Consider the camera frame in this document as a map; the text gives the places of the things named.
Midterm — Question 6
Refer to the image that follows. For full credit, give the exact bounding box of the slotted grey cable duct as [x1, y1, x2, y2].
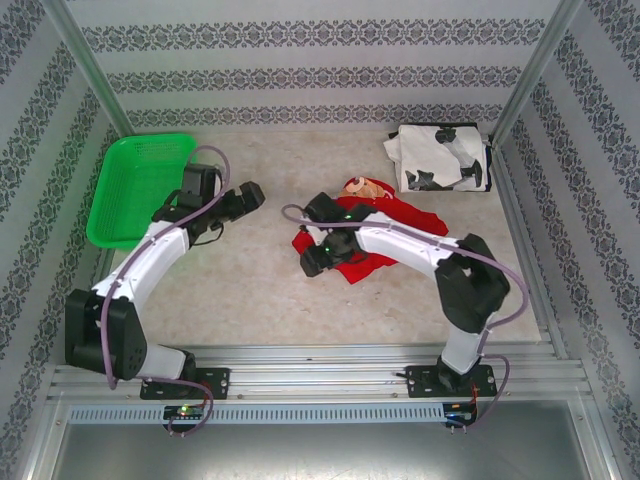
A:
[67, 402, 446, 424]

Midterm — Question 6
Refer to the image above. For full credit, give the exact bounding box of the aluminium corner post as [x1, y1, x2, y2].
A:
[42, 0, 135, 144]
[492, 0, 586, 146]

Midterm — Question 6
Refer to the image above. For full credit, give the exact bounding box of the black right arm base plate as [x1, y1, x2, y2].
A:
[405, 363, 496, 400]

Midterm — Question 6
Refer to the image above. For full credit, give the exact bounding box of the folded white printed t-shirt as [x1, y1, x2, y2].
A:
[382, 123, 494, 194]

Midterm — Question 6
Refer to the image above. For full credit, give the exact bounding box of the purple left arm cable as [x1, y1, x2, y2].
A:
[101, 144, 231, 439]

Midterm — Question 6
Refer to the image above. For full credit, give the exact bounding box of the aluminium side rail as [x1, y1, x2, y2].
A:
[89, 247, 114, 296]
[492, 142, 571, 361]

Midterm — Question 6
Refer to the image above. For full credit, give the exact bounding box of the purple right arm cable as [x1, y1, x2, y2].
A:
[281, 202, 530, 434]

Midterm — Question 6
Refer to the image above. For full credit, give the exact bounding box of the red t-shirt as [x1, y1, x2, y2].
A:
[292, 174, 449, 286]

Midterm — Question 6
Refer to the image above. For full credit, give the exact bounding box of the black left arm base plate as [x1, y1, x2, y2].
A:
[139, 367, 232, 401]

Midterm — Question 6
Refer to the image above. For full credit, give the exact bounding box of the grey metal sheet panel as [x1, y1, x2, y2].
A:
[29, 399, 614, 480]

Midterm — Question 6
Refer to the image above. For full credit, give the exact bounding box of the green plastic basket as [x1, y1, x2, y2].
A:
[85, 132, 199, 251]

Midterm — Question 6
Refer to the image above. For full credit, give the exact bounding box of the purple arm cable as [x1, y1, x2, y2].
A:
[281, 202, 530, 434]
[101, 144, 231, 439]

